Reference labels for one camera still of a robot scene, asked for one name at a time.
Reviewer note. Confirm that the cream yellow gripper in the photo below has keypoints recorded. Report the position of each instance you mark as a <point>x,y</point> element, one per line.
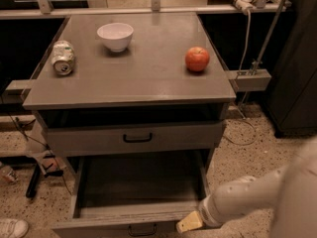
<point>208,213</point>

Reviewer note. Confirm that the grey drawer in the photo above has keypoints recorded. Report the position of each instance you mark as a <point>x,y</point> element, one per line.
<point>138,138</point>
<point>134,195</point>

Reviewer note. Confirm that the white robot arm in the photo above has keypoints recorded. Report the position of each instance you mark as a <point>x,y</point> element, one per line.
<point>290,191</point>

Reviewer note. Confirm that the grey drawer cabinet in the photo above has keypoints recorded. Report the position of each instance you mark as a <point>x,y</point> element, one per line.
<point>147,83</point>

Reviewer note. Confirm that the grey top drawer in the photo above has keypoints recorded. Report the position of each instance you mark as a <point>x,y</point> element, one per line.
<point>138,138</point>

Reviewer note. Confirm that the red apple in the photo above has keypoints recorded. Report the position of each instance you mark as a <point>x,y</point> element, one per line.
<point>197,59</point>

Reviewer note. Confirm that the black clamp tool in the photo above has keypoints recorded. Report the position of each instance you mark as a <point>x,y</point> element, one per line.
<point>40,170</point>

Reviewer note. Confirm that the white sneaker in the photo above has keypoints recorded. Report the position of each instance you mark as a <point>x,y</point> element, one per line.
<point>13,228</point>

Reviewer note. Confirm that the plastic bottle on floor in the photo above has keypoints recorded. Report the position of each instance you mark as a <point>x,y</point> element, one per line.
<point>7,173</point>

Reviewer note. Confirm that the white ceramic bowl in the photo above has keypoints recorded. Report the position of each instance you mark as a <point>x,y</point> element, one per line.
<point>115,36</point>

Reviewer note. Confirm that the crushed white soda can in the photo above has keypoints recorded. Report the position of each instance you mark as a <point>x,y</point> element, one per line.
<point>63,57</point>

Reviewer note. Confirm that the metal diagonal rod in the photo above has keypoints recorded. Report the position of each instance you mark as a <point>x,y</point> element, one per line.
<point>256,63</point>

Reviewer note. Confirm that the grey metal side bracket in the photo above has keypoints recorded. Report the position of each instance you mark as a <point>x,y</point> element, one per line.
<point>246,82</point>

